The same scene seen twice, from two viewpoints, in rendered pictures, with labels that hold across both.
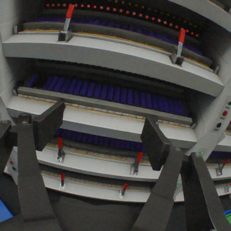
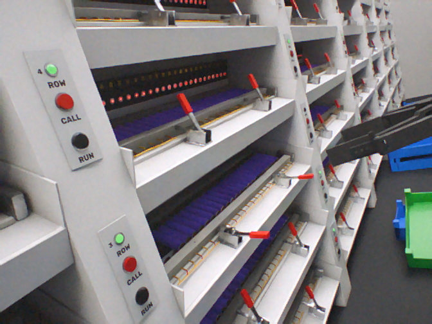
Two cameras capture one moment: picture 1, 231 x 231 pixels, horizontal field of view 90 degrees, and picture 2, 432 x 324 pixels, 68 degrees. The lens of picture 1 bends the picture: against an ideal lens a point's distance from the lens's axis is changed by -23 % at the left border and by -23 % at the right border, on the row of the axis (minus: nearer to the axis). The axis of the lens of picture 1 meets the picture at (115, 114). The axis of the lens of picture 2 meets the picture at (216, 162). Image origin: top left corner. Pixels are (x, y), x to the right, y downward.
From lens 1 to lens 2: 0.55 m
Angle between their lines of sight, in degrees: 47
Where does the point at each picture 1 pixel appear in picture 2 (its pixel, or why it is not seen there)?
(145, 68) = (259, 130)
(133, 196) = (323, 299)
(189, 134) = (300, 166)
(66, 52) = (216, 153)
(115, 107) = (252, 193)
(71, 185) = not seen: outside the picture
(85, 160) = (270, 296)
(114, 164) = (286, 267)
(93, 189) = not seen: outside the picture
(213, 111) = (301, 127)
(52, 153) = not seen: outside the picture
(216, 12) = (263, 34)
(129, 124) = (272, 196)
